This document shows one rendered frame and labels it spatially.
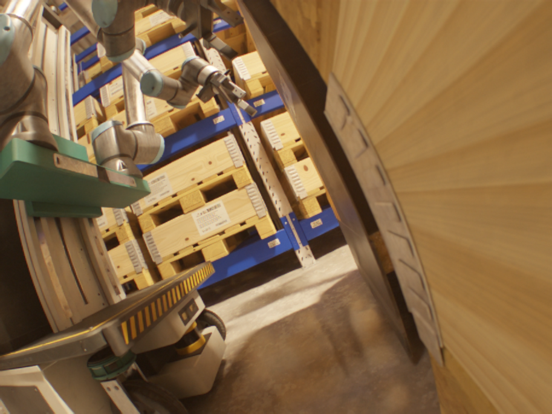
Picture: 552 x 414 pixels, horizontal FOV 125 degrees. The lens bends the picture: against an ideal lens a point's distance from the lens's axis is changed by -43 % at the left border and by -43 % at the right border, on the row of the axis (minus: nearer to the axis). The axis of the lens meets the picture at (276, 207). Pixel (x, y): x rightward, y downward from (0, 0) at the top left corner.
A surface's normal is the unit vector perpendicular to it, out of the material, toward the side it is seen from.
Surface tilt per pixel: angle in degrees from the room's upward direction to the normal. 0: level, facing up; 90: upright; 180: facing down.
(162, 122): 90
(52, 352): 90
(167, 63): 90
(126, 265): 90
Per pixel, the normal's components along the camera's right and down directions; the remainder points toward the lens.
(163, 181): 0.05, -0.06
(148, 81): -0.30, 0.18
